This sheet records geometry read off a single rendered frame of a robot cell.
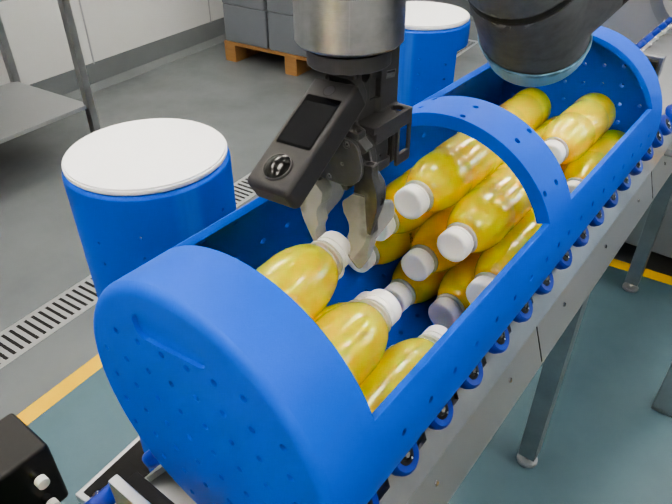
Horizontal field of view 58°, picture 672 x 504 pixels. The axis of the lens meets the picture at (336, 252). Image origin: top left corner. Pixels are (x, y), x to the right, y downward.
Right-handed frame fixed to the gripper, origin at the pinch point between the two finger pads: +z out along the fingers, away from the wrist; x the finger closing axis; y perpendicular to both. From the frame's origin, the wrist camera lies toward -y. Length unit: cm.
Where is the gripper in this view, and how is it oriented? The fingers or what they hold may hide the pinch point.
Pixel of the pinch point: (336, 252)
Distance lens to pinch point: 61.0
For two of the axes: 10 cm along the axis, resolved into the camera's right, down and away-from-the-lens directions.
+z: 0.1, 8.1, 5.9
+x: -7.9, -3.6, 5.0
